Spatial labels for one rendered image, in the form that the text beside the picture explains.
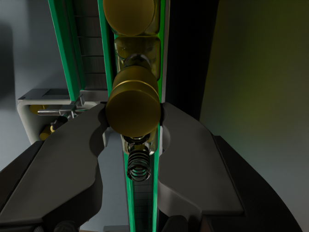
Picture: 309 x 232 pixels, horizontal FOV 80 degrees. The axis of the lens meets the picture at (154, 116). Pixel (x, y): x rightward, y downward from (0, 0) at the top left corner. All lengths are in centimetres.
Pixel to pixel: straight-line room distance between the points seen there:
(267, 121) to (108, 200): 84
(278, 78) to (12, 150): 83
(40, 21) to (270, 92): 55
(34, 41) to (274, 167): 60
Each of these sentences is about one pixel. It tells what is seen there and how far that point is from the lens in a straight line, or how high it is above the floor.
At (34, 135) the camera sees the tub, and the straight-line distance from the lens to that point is 67.
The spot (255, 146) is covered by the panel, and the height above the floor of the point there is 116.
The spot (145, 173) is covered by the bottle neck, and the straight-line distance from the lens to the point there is 24.
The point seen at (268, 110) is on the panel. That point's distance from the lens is 20.
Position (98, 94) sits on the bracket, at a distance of 47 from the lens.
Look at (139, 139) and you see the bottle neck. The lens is 21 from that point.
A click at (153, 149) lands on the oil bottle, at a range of 28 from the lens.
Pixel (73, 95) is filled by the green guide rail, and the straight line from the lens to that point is 39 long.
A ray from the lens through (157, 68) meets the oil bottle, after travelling 23.
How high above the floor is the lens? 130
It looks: 60 degrees down
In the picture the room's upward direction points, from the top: 174 degrees clockwise
